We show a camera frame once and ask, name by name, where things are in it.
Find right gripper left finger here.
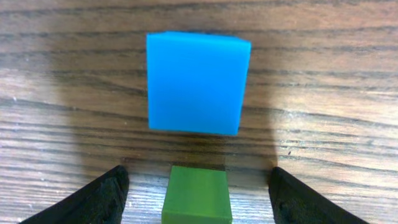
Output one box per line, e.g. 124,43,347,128
18,164,130,224

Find blue cube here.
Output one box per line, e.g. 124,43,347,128
146,30,252,137

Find green cube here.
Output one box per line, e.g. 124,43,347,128
160,165,234,224

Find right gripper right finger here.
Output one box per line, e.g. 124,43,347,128
267,166,371,224

